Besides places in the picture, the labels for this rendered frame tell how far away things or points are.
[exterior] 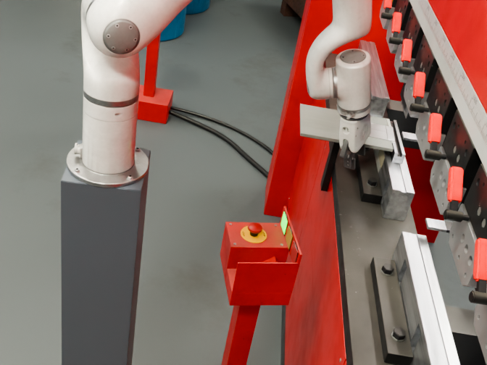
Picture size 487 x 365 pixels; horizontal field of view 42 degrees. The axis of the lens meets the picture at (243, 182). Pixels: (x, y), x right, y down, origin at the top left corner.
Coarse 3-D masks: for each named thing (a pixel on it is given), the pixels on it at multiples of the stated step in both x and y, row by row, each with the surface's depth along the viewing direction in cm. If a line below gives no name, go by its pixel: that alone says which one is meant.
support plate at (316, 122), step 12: (300, 108) 191; (312, 108) 192; (324, 108) 193; (300, 120) 185; (312, 120) 185; (324, 120) 187; (336, 120) 188; (372, 120) 191; (384, 120) 193; (300, 132) 180; (312, 132) 180; (324, 132) 181; (336, 132) 182; (372, 144) 179; (384, 144) 180
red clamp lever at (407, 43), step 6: (408, 42) 161; (402, 48) 162; (408, 48) 160; (402, 54) 160; (408, 54) 160; (402, 60) 160; (408, 60) 160; (402, 72) 159; (408, 72) 159; (414, 72) 159
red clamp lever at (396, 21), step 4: (396, 12) 178; (396, 16) 177; (400, 16) 177; (392, 20) 178; (396, 20) 177; (400, 20) 177; (392, 24) 178; (396, 24) 177; (400, 24) 177; (392, 28) 177; (396, 28) 176; (400, 28) 177; (392, 32) 177; (396, 32) 176; (396, 36) 176; (392, 40) 175; (396, 40) 175; (400, 40) 175; (396, 44) 176
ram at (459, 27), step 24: (432, 0) 157; (456, 0) 138; (480, 0) 123; (456, 24) 136; (480, 24) 121; (432, 48) 150; (456, 48) 133; (480, 48) 119; (480, 72) 117; (456, 96) 128; (480, 96) 115; (480, 144) 111
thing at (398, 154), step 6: (396, 126) 191; (396, 132) 188; (396, 138) 186; (396, 144) 183; (402, 144) 182; (396, 150) 179; (402, 150) 179; (396, 156) 178; (402, 156) 178; (396, 162) 179; (402, 162) 179
